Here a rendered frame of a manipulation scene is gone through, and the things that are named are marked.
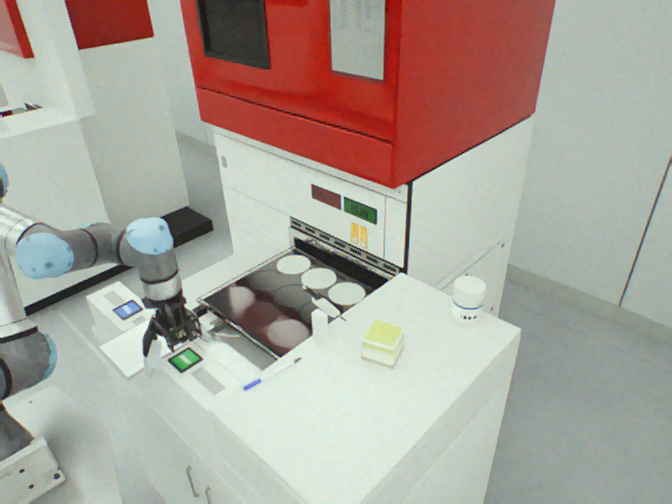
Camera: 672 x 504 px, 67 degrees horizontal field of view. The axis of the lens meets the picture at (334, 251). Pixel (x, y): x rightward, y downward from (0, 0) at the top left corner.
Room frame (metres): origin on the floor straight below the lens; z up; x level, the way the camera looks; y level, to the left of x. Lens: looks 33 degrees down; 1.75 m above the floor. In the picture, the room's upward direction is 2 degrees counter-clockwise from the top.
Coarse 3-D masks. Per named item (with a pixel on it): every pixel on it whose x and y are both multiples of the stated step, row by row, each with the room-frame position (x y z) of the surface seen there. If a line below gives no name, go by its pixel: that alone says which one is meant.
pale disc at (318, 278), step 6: (312, 270) 1.23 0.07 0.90; (318, 270) 1.23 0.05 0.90; (324, 270) 1.23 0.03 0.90; (306, 276) 1.20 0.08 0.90; (312, 276) 1.20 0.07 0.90; (318, 276) 1.20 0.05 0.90; (324, 276) 1.20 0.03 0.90; (330, 276) 1.20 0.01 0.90; (306, 282) 1.17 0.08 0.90; (312, 282) 1.17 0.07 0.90; (318, 282) 1.17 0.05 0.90; (324, 282) 1.17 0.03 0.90; (330, 282) 1.17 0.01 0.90; (312, 288) 1.14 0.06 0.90; (318, 288) 1.14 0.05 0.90
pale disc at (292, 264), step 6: (288, 258) 1.30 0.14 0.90; (294, 258) 1.30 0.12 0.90; (300, 258) 1.30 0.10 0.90; (306, 258) 1.30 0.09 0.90; (282, 264) 1.27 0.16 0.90; (288, 264) 1.26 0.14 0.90; (294, 264) 1.26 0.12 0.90; (300, 264) 1.26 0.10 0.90; (306, 264) 1.26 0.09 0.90; (282, 270) 1.23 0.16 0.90; (288, 270) 1.23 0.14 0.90; (294, 270) 1.23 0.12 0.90; (300, 270) 1.23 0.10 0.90; (306, 270) 1.23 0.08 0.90
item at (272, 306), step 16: (304, 256) 1.31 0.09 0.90; (256, 272) 1.23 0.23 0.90; (272, 272) 1.23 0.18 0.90; (304, 272) 1.22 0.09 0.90; (336, 272) 1.21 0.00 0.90; (224, 288) 1.15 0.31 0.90; (240, 288) 1.15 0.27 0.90; (256, 288) 1.15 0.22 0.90; (272, 288) 1.15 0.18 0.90; (288, 288) 1.15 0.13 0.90; (368, 288) 1.13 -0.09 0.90; (224, 304) 1.08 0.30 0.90; (240, 304) 1.08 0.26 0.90; (256, 304) 1.08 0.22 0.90; (272, 304) 1.08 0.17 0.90; (288, 304) 1.07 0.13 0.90; (304, 304) 1.07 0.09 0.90; (336, 304) 1.06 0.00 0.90; (240, 320) 1.01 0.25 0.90; (256, 320) 1.01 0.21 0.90; (272, 320) 1.01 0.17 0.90; (288, 320) 1.01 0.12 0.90; (304, 320) 1.00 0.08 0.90; (256, 336) 0.95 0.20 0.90; (272, 336) 0.95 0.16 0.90; (288, 336) 0.95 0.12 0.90; (304, 336) 0.94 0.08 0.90; (288, 352) 0.89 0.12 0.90
